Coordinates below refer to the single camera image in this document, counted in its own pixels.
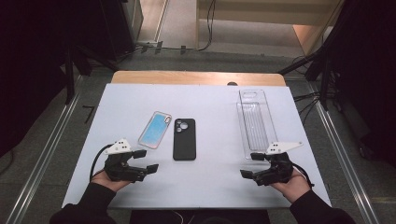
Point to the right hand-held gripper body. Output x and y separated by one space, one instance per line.
278 171

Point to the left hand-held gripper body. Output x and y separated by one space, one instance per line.
120 169

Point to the blue iridescent phone case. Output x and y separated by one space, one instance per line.
154 130

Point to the clear plastic packaging tray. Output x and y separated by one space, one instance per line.
255 124

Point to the black phone case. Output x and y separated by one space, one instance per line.
184 143

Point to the person's left hand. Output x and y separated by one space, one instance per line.
109 184

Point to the person's right hand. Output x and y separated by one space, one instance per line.
294 188

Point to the person's dark clothing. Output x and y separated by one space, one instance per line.
218 217

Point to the wooden table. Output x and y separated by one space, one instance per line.
186 77

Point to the black stand legs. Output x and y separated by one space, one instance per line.
70 74
325 81

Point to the black cabinet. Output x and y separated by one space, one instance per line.
106 25

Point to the black curtain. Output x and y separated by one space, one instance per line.
367 62
28 62

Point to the beige wooden shelf unit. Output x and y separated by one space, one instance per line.
264 12

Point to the metal floor rail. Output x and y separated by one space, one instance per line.
46 155
342 155

